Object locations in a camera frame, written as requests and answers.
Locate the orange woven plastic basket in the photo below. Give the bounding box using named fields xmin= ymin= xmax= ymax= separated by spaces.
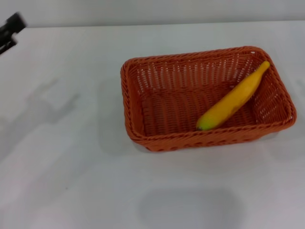
xmin=120 ymin=45 xmax=298 ymax=153

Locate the yellow banana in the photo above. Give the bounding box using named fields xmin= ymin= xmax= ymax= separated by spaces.
xmin=196 ymin=61 xmax=271 ymax=131

